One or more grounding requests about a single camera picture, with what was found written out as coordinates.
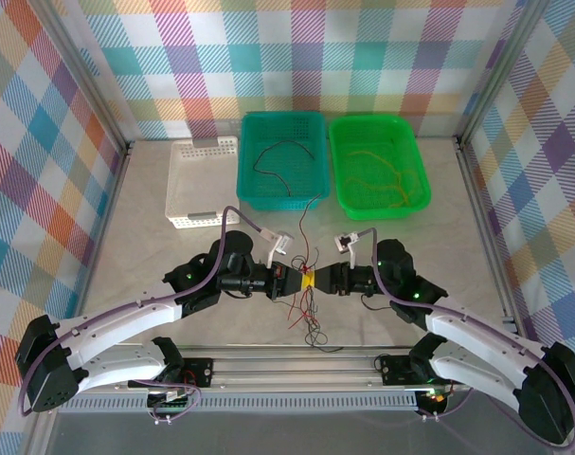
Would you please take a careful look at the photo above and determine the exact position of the thick red cable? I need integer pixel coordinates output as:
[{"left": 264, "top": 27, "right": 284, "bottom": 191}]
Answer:
[
  {"left": 290, "top": 254, "right": 327, "bottom": 285},
  {"left": 285, "top": 283, "right": 319, "bottom": 331}
]

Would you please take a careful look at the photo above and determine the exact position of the thin red cable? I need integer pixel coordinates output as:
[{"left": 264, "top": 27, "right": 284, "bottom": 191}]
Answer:
[
  {"left": 252, "top": 139, "right": 316, "bottom": 198},
  {"left": 298, "top": 191, "right": 324, "bottom": 274}
]

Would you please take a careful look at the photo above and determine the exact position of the medium black cable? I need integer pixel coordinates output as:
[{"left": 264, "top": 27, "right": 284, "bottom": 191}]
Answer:
[{"left": 303, "top": 302, "right": 329, "bottom": 347}]

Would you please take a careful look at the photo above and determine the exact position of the thick black cable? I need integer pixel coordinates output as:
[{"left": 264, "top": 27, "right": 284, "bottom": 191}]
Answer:
[{"left": 301, "top": 288, "right": 343, "bottom": 355}]

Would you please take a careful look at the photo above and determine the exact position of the thick yellow cable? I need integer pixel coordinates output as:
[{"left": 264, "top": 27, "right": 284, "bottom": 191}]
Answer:
[{"left": 395, "top": 165, "right": 421, "bottom": 203}]

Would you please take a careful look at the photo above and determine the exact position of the thin yellow cable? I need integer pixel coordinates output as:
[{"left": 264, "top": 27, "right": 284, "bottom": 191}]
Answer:
[
  {"left": 344, "top": 149, "right": 419, "bottom": 174},
  {"left": 342, "top": 174, "right": 414, "bottom": 209}
]

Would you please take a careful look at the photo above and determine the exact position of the green plastic basket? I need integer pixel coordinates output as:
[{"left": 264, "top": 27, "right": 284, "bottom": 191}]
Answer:
[{"left": 328, "top": 113, "right": 434, "bottom": 223}]

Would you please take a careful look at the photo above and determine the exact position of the teal plastic basket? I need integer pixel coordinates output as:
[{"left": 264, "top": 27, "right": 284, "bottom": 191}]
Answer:
[{"left": 234, "top": 111, "right": 332, "bottom": 213}]

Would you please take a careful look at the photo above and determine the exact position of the white plastic basket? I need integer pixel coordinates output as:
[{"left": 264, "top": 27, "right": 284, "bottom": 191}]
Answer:
[{"left": 165, "top": 135, "right": 243, "bottom": 231}]

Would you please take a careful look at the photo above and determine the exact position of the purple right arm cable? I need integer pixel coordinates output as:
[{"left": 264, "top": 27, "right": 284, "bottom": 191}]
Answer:
[{"left": 355, "top": 227, "right": 575, "bottom": 449}]

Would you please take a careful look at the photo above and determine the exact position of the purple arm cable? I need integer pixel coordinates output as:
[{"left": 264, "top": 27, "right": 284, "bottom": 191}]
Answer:
[
  {"left": 355, "top": 227, "right": 575, "bottom": 449},
  {"left": 19, "top": 206, "right": 275, "bottom": 424}
]

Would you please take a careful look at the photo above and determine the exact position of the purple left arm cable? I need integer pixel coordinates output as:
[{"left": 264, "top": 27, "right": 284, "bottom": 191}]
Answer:
[{"left": 19, "top": 206, "right": 275, "bottom": 424}]

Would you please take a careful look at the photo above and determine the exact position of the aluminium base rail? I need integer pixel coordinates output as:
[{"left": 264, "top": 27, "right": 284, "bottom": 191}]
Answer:
[{"left": 35, "top": 348, "right": 561, "bottom": 394}]

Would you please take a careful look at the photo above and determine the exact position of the aluminium side rail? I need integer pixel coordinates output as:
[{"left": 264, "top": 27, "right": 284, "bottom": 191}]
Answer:
[
  {"left": 66, "top": 139, "right": 136, "bottom": 356},
  {"left": 455, "top": 136, "right": 530, "bottom": 352}
]

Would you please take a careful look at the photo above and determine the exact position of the grey slotted cable duct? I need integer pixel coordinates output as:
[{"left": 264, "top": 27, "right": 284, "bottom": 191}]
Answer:
[{"left": 59, "top": 395, "right": 421, "bottom": 414}]

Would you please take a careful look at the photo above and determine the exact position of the aluminium frame post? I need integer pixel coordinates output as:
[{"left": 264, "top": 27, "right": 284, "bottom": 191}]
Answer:
[
  {"left": 457, "top": 0, "right": 553, "bottom": 153},
  {"left": 30, "top": 0, "right": 136, "bottom": 155}
]

